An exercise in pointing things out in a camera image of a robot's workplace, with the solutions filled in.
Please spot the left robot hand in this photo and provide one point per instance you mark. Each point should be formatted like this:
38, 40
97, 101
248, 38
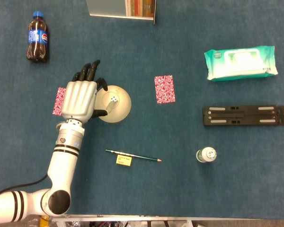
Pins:
79, 101

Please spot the white die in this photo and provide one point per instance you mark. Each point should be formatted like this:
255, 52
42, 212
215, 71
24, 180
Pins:
113, 98

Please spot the red patterned playing card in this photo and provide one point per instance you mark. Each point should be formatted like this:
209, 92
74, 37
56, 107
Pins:
59, 101
164, 89

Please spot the upturned cream bowl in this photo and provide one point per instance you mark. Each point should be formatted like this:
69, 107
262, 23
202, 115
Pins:
120, 111

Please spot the yellow eraser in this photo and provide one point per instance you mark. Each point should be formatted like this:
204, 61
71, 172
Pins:
124, 160

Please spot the Pepsi cola bottle blue cap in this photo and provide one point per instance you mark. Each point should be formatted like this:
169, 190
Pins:
38, 40

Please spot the green pencil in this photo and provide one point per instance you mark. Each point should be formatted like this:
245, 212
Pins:
137, 156

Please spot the yellow plastic piece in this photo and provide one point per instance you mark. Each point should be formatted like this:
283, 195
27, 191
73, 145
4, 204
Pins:
44, 220

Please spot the teal carpet table cover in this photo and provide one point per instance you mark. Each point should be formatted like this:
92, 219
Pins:
180, 184

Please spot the small white drink bottle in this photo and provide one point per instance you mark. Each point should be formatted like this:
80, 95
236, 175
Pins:
206, 154

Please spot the black folding laptop stand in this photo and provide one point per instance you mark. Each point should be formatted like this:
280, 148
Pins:
241, 115

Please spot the green wet wipes pack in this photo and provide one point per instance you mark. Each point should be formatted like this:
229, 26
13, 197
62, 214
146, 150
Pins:
241, 66

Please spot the metal table edge rail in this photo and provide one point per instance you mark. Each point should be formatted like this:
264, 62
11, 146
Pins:
180, 218

